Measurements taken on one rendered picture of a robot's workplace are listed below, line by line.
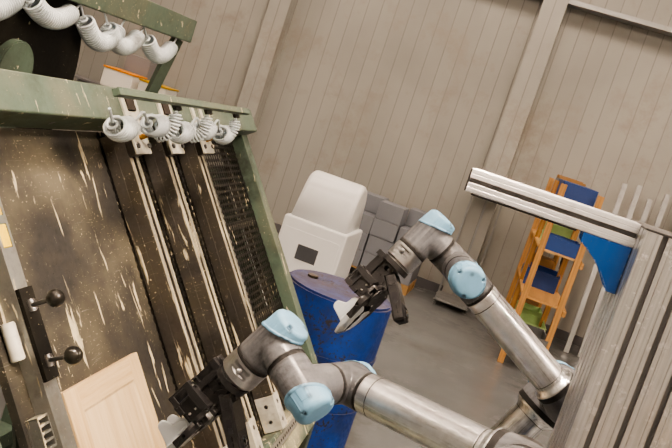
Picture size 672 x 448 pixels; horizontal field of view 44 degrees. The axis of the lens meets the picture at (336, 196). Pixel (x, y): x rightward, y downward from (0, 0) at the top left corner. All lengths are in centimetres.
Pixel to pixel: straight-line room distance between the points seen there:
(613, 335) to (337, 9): 1041
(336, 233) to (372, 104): 449
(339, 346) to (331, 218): 269
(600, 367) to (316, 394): 49
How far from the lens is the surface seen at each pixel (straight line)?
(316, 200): 733
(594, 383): 151
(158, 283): 240
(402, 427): 144
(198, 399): 153
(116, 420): 210
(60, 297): 173
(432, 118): 1126
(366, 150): 1140
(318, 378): 143
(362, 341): 479
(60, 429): 185
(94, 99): 227
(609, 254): 155
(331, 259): 721
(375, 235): 1041
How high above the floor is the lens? 207
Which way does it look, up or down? 6 degrees down
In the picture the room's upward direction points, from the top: 18 degrees clockwise
